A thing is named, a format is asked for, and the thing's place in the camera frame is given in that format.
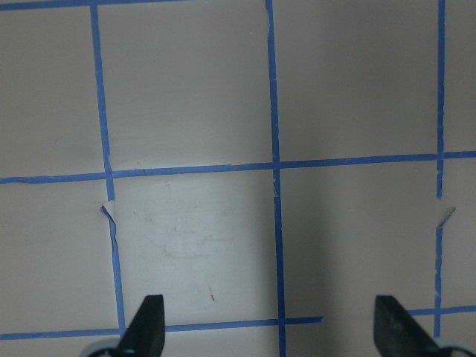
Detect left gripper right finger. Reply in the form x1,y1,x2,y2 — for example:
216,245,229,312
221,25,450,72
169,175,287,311
373,295,446,357

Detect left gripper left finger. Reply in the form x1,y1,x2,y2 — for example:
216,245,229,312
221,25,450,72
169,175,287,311
118,295,165,357

